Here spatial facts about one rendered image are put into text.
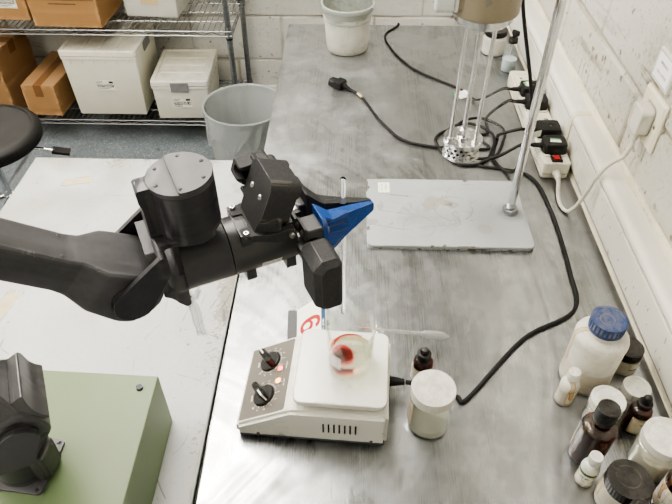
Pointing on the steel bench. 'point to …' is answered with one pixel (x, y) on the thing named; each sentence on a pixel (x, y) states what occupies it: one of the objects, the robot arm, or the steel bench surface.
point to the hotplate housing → (321, 417)
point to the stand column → (535, 106)
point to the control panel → (268, 381)
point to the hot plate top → (343, 393)
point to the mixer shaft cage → (456, 138)
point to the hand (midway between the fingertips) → (341, 213)
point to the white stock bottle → (597, 347)
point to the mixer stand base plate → (445, 216)
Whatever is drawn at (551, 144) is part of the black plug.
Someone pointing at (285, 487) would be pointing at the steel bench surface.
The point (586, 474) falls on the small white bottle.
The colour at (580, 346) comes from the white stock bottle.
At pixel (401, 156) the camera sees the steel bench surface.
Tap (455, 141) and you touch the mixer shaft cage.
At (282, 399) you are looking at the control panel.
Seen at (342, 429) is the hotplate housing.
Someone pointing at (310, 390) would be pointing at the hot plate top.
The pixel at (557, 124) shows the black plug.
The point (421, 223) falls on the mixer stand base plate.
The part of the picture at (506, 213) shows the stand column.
